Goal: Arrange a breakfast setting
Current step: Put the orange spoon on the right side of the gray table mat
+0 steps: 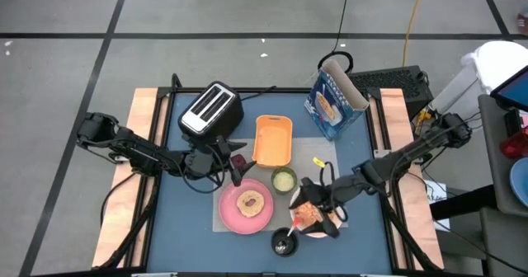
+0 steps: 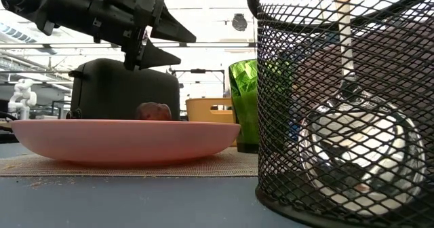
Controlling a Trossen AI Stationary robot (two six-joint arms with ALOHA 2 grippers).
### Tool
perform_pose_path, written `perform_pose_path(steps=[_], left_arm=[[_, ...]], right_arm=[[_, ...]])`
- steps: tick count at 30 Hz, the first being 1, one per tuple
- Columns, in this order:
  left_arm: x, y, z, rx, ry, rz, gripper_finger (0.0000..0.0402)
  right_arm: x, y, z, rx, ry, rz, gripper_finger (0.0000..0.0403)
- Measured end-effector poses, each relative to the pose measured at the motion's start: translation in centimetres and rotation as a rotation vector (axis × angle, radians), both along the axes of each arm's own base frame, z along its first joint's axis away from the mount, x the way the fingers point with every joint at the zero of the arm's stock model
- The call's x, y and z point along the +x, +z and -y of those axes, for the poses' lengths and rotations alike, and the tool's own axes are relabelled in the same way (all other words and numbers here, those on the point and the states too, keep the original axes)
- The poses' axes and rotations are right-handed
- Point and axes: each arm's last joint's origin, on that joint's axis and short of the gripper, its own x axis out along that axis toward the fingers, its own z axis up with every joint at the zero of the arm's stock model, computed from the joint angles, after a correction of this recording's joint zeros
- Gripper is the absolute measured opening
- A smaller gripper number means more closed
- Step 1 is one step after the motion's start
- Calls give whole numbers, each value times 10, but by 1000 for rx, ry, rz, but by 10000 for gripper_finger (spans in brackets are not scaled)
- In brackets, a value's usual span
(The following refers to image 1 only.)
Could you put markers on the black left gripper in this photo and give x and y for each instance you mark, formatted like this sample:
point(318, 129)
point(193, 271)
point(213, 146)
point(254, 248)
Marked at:
point(208, 161)

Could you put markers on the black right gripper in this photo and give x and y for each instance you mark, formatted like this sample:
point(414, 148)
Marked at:
point(332, 205)

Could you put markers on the round bread slice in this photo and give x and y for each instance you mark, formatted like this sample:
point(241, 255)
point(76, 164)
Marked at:
point(250, 203)

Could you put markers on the blue frosted flakes cereal box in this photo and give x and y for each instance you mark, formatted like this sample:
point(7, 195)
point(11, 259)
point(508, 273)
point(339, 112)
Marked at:
point(330, 108)

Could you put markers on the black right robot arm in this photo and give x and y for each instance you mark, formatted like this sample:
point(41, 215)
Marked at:
point(412, 149)

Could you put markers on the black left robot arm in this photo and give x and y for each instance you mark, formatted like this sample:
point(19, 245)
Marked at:
point(140, 155)

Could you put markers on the corn flakes cereal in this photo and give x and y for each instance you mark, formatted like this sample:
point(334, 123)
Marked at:
point(307, 215)

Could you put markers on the white bowl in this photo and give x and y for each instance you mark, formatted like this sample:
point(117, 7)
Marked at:
point(292, 213)

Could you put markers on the yellow plastic tray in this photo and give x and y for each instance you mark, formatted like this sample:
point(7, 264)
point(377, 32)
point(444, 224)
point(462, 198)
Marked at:
point(272, 141)

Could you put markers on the green cup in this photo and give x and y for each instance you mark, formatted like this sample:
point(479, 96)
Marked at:
point(284, 181)

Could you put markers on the yellow tag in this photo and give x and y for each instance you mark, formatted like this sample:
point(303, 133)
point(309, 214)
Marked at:
point(318, 162)

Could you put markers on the black cup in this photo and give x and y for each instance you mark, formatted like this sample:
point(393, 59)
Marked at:
point(275, 244)

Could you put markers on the black and silver toaster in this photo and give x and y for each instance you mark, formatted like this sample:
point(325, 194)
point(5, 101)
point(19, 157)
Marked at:
point(210, 112)

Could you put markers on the pink plate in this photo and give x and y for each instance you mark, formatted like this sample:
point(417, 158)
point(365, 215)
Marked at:
point(231, 219)

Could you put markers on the white paper sheet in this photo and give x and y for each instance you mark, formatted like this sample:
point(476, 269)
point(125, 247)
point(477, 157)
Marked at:
point(437, 194)

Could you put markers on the wooden side board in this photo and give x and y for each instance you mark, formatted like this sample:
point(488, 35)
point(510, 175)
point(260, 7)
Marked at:
point(119, 211)
point(396, 104)

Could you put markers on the yellow plug connector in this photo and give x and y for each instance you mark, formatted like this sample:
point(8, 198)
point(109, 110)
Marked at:
point(424, 116)

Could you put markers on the black vented computer case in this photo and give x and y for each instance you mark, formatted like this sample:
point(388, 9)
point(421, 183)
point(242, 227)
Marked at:
point(387, 83)

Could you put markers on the grey side table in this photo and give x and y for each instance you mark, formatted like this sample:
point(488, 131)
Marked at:
point(503, 186)

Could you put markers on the blue plate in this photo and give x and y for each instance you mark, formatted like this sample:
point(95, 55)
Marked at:
point(520, 182)

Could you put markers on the red object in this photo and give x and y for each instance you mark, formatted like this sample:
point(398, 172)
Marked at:
point(513, 145)

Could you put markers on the dark tablet screen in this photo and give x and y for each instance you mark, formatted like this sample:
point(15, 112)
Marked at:
point(513, 91)

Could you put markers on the white lined trash bin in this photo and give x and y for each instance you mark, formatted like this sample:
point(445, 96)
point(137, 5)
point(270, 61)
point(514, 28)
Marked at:
point(495, 62)

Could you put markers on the person's foot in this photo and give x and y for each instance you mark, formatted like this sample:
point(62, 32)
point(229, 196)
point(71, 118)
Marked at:
point(523, 23)

